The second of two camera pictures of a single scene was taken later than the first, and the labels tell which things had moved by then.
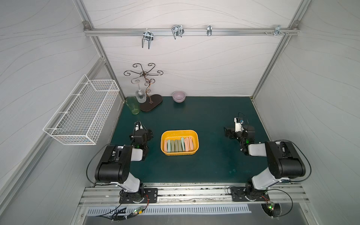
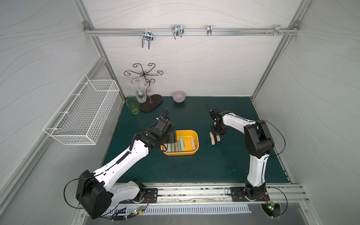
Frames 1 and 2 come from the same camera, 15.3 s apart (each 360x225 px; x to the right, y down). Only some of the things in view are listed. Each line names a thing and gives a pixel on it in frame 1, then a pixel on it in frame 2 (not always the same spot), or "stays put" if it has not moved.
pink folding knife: x=186 y=144 to x=212 y=138
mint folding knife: x=182 y=140 stays put
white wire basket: x=79 y=118 stays put
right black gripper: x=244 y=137 to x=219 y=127
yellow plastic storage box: x=177 y=135 stays put
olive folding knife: x=176 y=146 stays put
